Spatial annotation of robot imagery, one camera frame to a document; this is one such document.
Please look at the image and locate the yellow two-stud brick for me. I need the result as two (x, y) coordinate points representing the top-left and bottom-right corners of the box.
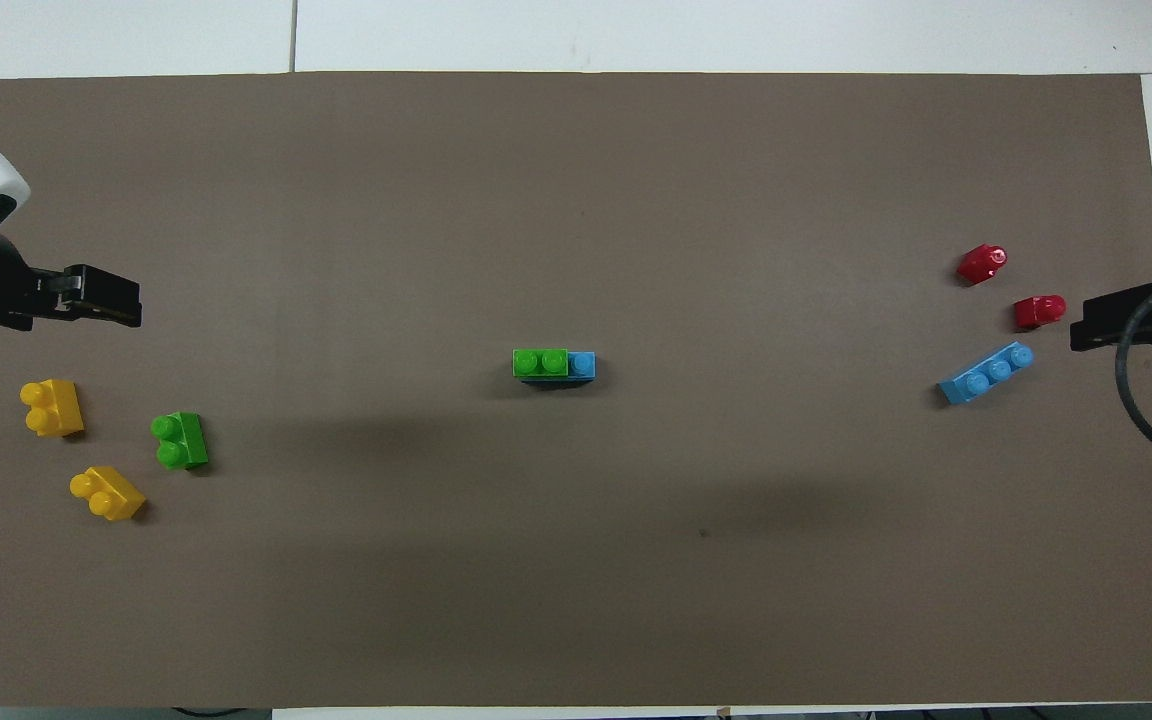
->
(20, 379), (85, 438)
(70, 466), (147, 522)

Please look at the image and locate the blue three-stud brick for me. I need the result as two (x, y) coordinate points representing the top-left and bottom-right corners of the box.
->
(938, 341), (1035, 406)
(521, 351), (597, 386)

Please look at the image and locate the green two-stud brick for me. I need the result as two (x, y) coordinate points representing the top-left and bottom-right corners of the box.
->
(514, 348), (569, 379)
(150, 411), (209, 471)

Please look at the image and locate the brown paper mat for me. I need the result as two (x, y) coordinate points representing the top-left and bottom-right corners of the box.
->
(0, 72), (1152, 711)

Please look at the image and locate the red one-stud brick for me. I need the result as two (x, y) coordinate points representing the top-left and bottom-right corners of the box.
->
(956, 243), (1008, 286)
(1014, 294), (1068, 330)

